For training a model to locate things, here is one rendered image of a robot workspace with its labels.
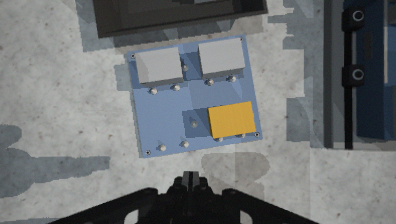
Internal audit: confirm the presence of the yellow rectangular block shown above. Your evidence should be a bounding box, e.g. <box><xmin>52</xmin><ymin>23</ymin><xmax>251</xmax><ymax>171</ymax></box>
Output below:
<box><xmin>207</xmin><ymin>101</ymin><xmax>256</xmax><ymax>139</ymax></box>

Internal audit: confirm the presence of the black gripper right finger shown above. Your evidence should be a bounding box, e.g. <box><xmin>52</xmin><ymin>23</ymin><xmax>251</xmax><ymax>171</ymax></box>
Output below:
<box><xmin>190</xmin><ymin>171</ymin><xmax>320</xmax><ymax>224</ymax></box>

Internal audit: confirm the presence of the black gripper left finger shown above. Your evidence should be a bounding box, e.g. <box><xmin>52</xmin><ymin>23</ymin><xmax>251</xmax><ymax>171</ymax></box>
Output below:
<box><xmin>48</xmin><ymin>171</ymin><xmax>191</xmax><ymax>224</ymax></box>

